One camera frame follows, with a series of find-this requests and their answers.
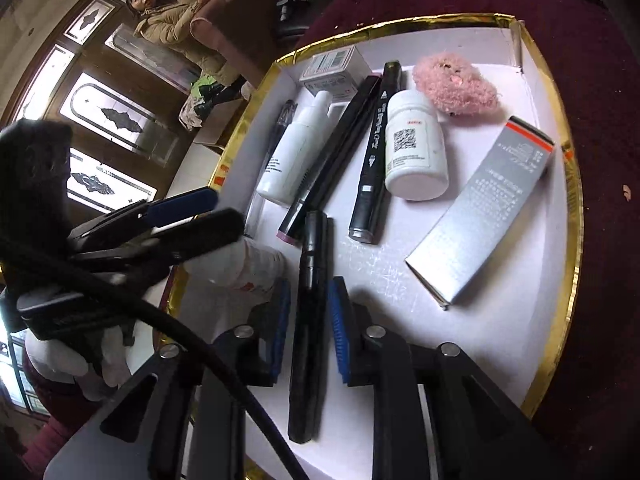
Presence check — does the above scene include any person's left hand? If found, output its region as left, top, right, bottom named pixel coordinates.
left=22, top=325, right=133, bottom=403

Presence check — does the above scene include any person's left forearm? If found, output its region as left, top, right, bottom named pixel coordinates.
left=20, top=360, right=116, bottom=480

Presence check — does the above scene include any wooden glass-panel door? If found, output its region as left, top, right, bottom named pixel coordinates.
left=0, top=0, right=201, bottom=241

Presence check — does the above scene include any green white bag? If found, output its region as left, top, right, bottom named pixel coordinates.
left=179, top=75, right=241, bottom=131

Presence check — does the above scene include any white pill bottle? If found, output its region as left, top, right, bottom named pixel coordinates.
left=384, top=89, right=450, bottom=202

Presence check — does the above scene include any black braided cable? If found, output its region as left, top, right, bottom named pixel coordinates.
left=0, top=237, right=313, bottom=480

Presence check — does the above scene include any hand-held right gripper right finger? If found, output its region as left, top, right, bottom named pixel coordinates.
left=327, top=276, right=568, bottom=480

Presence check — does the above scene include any black mascara tube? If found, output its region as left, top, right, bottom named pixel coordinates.
left=287, top=210, right=336, bottom=445

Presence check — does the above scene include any pink fluffy puff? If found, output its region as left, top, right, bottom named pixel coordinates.
left=412, top=52, right=502, bottom=120

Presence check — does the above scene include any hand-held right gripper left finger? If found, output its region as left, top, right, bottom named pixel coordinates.
left=42, top=277, right=293, bottom=480

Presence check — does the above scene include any black marker white print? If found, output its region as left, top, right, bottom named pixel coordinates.
left=348, top=60, right=405, bottom=246

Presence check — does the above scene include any white tube red print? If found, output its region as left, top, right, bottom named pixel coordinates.
left=182, top=237, right=288, bottom=293

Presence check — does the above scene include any brown leather armchair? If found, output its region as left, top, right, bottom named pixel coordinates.
left=190, top=0, right=341, bottom=81

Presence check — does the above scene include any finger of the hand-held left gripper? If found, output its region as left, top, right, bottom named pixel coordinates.
left=70, top=187, right=221, bottom=253
left=75, top=207, right=246, bottom=273

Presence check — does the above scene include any black marker pink end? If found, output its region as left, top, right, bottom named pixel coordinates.
left=277, top=75, right=383, bottom=247

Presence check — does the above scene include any white gold-rimmed box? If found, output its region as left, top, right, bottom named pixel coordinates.
left=162, top=12, right=586, bottom=480

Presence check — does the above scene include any white spray bottle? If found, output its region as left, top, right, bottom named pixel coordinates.
left=256, top=91, right=346, bottom=207

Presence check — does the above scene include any silver box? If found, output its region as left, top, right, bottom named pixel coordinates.
left=404, top=116, right=557, bottom=311

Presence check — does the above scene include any white small box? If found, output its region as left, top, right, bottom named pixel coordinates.
left=299, top=45, right=373, bottom=101

